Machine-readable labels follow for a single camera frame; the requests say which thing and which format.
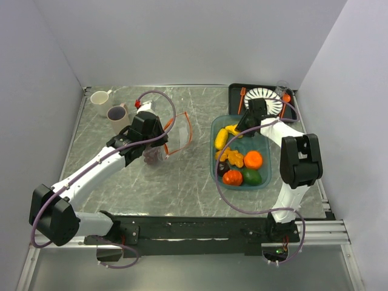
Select red grape bunch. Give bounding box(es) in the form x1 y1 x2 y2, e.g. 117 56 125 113
142 147 164 166

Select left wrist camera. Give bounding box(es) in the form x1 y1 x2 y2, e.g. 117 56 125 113
136 101 156 115

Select orange plastic spoon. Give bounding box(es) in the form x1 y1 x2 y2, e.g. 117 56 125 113
279 93 291 119

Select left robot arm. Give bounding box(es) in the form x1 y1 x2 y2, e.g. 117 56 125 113
29 112 172 246

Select yellow corn cob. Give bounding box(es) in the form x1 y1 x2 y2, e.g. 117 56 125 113
214 128 229 150

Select green avocado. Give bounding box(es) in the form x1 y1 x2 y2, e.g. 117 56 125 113
241 168 262 186

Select white mug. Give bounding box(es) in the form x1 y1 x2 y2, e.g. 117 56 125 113
90 90 113 118

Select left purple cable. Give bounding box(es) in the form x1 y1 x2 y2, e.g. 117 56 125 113
32 90 177 270

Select orange tangerine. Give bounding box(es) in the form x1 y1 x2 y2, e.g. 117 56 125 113
244 150 263 170

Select orange plastic fork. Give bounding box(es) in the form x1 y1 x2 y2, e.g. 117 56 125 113
238 87 246 114

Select orange dried fruit pieces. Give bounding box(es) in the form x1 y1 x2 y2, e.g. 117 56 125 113
215 147 244 169

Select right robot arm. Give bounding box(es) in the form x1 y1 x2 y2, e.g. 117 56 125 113
236 98 323 241

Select teal transparent food tray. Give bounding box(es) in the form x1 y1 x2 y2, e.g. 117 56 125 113
210 115 272 190

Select clear drinking glass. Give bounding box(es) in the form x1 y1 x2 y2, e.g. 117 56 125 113
275 80 289 98

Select clear zip top bag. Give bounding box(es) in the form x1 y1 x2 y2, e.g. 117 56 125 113
159 112 193 163

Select beige mug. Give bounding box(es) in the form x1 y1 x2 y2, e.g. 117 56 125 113
107 103 130 135

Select black base frame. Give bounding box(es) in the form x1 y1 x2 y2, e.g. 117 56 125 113
84 215 304 258

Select yellow bumpy fruit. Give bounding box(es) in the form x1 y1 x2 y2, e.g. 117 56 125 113
224 124 243 138

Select black serving tray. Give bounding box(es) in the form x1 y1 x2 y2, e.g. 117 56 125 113
228 83 297 121

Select small orange pumpkin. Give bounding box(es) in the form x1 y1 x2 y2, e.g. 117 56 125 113
222 170 243 186

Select white striped plate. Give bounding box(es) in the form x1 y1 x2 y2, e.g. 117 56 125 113
244 87 283 115

